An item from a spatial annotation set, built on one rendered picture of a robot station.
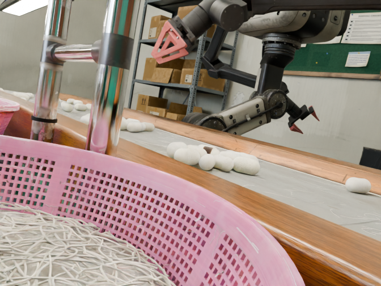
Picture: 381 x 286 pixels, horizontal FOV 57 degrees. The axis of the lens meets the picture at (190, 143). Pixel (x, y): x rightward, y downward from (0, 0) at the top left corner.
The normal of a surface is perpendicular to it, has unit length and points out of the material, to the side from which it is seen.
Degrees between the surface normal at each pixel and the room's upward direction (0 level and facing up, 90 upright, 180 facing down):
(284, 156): 45
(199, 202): 75
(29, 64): 90
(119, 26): 90
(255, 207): 0
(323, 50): 90
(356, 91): 90
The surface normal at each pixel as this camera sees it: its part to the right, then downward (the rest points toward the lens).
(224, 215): -0.83, -0.37
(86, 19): 0.62, 0.19
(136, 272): 0.07, -0.95
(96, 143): -0.12, 0.08
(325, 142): -0.77, -0.07
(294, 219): 0.18, -0.98
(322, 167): -0.43, -0.74
